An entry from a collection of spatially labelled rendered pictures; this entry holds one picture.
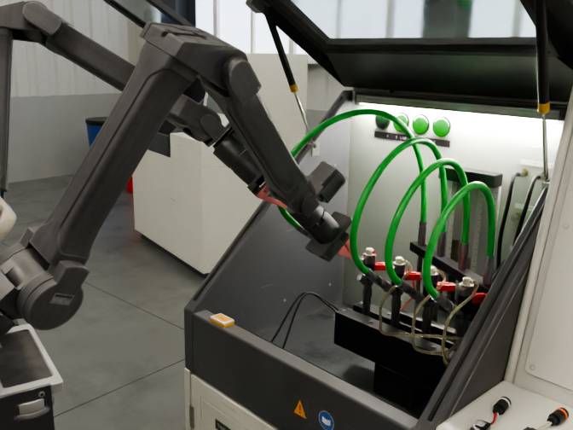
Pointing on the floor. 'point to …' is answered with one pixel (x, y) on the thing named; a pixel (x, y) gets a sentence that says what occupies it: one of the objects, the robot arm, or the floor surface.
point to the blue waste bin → (94, 127)
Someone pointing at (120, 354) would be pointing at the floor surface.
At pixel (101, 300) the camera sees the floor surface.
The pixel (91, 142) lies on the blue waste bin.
